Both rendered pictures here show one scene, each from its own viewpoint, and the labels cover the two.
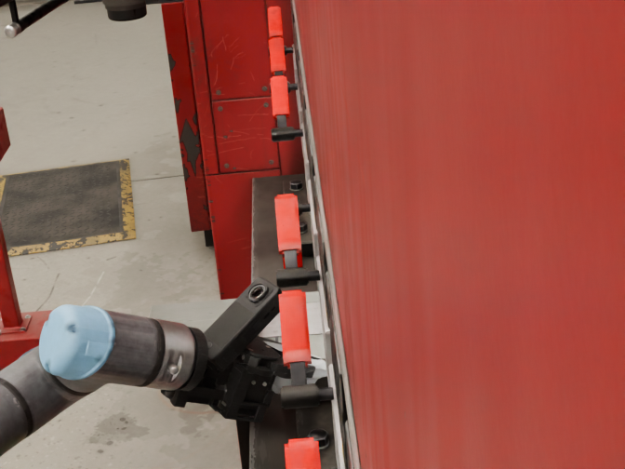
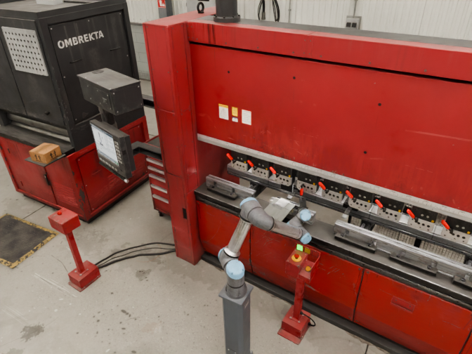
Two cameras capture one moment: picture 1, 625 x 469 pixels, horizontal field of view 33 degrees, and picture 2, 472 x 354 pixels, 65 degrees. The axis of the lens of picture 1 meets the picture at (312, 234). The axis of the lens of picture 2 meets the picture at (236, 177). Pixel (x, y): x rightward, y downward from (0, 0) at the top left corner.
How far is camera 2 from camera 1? 2.42 m
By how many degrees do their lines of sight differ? 48
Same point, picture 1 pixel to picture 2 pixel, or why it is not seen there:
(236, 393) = not seen: hidden behind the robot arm
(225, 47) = (189, 164)
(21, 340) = (91, 272)
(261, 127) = (194, 178)
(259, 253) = (228, 202)
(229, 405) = not seen: hidden behind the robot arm
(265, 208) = (211, 194)
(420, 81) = (460, 168)
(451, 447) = (462, 176)
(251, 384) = not seen: hidden behind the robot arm
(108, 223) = (41, 234)
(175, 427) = (155, 264)
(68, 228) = (29, 242)
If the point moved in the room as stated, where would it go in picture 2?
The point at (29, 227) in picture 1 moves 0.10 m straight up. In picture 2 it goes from (12, 250) to (10, 243)
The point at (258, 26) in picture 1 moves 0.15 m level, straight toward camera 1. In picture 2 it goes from (193, 156) to (207, 161)
